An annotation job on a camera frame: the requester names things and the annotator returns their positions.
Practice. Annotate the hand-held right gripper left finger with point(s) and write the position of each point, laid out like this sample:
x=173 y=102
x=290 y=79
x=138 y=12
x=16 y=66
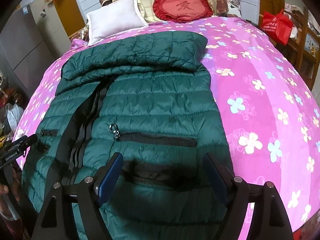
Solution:
x=110 y=177

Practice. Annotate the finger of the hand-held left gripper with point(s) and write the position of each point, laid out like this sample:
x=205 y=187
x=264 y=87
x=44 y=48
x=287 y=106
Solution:
x=18 y=141
x=30 y=140

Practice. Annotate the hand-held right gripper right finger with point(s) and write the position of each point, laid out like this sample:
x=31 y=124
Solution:
x=217 y=177

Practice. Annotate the green puffer jacket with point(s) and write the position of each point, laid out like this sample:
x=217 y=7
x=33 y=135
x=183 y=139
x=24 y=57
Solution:
x=150 y=100

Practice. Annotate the person's left forearm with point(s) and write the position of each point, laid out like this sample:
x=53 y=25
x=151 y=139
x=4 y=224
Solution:
x=8 y=220

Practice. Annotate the crumpled white plastic bag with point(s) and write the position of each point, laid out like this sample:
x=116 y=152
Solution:
x=13 y=117

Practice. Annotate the pink floral bedsheet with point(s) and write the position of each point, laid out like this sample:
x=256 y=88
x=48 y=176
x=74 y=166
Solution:
x=262 y=105

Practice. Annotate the grey wardrobe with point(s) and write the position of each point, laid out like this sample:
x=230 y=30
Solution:
x=20 y=45

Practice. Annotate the orange wooden door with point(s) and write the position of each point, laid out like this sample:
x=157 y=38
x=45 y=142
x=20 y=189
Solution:
x=65 y=12

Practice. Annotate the white pillow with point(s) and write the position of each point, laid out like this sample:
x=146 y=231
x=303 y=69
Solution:
x=113 y=17

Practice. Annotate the wooden chair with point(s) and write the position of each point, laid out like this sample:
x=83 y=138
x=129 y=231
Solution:
x=303 y=42

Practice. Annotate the red shopping bag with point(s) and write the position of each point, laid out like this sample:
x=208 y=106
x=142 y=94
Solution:
x=276 y=26

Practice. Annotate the red heart cushion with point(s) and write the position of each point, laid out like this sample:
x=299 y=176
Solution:
x=182 y=7

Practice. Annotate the brown floral blanket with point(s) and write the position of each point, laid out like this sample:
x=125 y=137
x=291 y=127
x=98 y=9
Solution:
x=221 y=2

